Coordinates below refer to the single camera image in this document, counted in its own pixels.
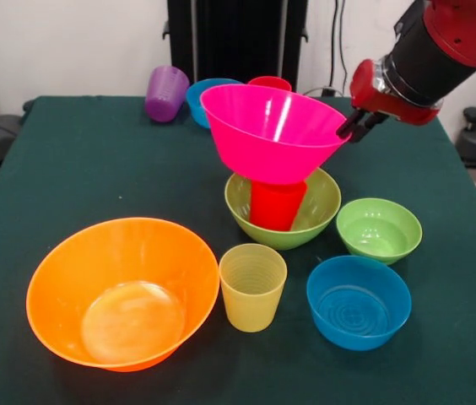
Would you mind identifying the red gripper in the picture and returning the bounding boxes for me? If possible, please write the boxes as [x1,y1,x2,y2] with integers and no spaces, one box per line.
[335,58,445,145]

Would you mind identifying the large green plastic bowl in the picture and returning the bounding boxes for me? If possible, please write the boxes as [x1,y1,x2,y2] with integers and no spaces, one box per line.
[224,167,343,251]

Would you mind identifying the large pink plastic bowl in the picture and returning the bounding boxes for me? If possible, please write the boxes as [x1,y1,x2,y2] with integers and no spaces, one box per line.
[199,84,353,186]

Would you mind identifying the crimson pink plastic cup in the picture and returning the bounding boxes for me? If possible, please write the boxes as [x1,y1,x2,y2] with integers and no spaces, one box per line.
[246,75,293,93]

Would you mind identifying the small green plastic bowl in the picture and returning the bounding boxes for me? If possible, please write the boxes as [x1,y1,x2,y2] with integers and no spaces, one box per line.
[335,197,424,266]

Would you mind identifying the red plastic cup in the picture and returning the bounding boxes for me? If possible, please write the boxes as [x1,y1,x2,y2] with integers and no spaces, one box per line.
[249,180,308,232]

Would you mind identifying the blue plastic bowl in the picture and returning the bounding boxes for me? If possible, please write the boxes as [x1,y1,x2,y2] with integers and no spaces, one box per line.
[306,255,413,352]
[185,78,243,128]

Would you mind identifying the purple plastic cup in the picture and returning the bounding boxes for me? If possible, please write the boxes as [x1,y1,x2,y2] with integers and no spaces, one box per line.
[144,65,191,123]

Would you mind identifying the yellow plastic cup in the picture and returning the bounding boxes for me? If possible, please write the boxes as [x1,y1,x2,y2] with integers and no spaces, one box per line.
[219,243,289,333]

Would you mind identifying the dark green table cloth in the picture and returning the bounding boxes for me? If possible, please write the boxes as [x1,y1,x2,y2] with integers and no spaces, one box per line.
[0,95,476,405]

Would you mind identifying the orange plastic bowl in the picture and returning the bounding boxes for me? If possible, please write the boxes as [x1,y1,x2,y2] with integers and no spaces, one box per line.
[25,217,221,373]

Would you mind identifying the black hanging cable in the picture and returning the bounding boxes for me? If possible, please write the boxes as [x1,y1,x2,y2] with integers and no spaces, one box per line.
[328,0,351,96]

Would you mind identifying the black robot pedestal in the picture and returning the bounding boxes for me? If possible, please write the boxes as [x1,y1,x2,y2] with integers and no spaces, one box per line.
[162,0,310,92]

